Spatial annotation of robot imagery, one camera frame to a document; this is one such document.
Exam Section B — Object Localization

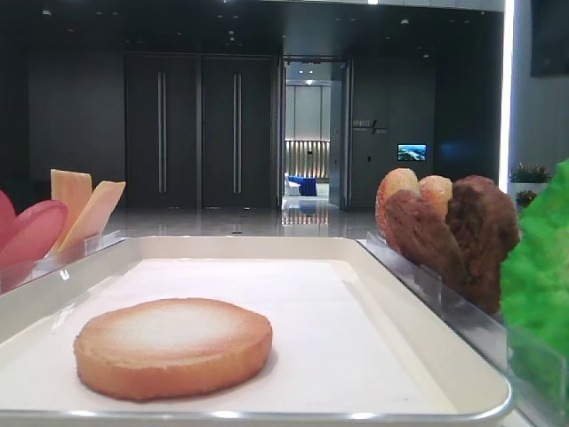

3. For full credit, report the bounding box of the green lettuce leaf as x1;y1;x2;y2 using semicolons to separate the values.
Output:
501;160;568;408

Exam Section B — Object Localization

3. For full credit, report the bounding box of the left bun slice top right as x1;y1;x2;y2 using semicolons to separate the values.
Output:
375;168;420;238

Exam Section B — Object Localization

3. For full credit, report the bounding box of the right clear acrylic rack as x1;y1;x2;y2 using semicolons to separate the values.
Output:
365;232;568;426

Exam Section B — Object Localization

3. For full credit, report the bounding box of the left clear acrylic rack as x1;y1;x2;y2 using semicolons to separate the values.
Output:
1;230;125;294

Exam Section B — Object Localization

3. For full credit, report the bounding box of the bun slice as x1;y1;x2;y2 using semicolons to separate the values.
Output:
375;168;420;238
419;175;453;220

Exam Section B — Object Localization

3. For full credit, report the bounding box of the right brown meat patty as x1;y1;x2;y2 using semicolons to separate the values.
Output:
445;175;520;314

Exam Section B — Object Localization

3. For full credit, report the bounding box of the red tomato slice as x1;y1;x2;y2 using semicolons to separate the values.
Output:
1;200;68;269
0;190;17;249

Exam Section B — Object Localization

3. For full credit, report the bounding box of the potted plant with flowers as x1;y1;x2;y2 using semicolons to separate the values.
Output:
508;163;551;209

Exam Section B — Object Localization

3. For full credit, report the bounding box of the right orange cheese slice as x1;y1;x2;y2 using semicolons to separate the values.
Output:
54;181;126;253

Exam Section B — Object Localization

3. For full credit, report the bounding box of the white rectangular metal tray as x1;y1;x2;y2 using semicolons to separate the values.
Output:
1;237;513;426

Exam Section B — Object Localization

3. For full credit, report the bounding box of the left orange cheese slice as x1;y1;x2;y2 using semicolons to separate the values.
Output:
51;169;92;250

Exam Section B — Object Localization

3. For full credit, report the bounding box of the bread slice on tray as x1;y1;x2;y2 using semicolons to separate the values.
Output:
73;298;273;401

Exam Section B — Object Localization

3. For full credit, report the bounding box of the brown meat patty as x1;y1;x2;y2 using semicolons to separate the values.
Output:
445;175;520;314
384;190;467;293

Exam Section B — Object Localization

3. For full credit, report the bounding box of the wall display screen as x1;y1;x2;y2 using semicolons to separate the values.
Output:
397;144;427;162

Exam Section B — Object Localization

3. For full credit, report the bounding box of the orange cheese slice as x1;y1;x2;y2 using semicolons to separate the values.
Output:
51;169;92;250
54;181;126;253

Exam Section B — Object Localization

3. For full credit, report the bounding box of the left brown meat patty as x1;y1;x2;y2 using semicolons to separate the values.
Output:
384;190;467;293

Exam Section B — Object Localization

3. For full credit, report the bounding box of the right red tomato slice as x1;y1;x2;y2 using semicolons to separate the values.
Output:
1;200;68;269

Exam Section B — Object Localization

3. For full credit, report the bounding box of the clear acrylic rack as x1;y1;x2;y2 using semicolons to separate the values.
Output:
1;230;125;294
365;232;568;426

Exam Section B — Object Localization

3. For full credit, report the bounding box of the dark double door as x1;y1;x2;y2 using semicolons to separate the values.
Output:
125;53;276;209

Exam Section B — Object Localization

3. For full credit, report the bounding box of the left red tomato slice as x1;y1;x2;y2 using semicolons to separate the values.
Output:
0;190;17;249

